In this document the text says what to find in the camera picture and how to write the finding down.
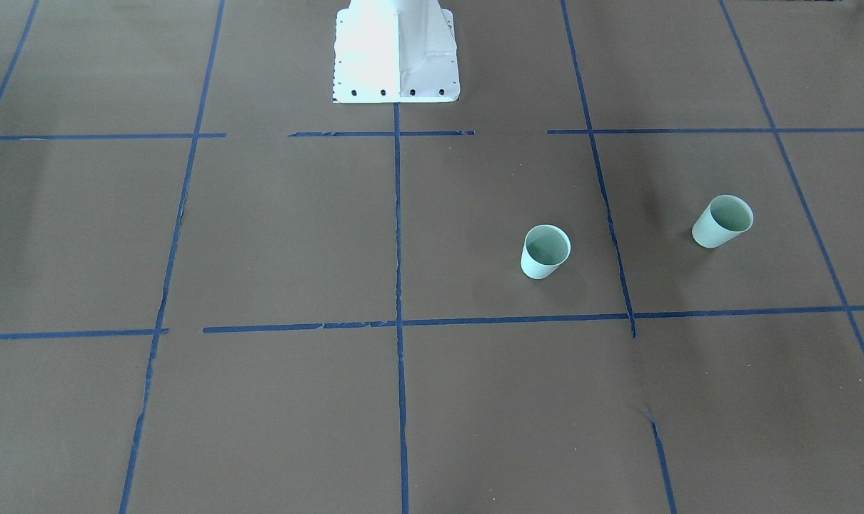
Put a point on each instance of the light green cup upright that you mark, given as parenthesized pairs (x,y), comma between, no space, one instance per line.
(545,248)

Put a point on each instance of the blue tape centre vertical line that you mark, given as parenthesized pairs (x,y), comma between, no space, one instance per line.
(400,340)

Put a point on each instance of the blue tape vertical line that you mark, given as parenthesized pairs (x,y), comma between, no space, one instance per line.
(603,193)
(171,257)
(400,340)

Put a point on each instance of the light green cup tilted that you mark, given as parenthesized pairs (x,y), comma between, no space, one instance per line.
(724,218)

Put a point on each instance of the blue tape upper horizontal line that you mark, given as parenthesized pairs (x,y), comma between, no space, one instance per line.
(443,133)

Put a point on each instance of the blue tape horizontal line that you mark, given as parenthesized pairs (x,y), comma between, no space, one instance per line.
(443,133)
(346,325)

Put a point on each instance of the blue tape lower horizontal line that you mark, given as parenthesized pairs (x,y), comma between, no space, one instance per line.
(346,325)

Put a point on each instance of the blue tape far line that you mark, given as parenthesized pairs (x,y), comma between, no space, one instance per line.
(844,305)
(3,78)

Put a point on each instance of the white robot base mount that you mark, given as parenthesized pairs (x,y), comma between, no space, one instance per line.
(395,51)

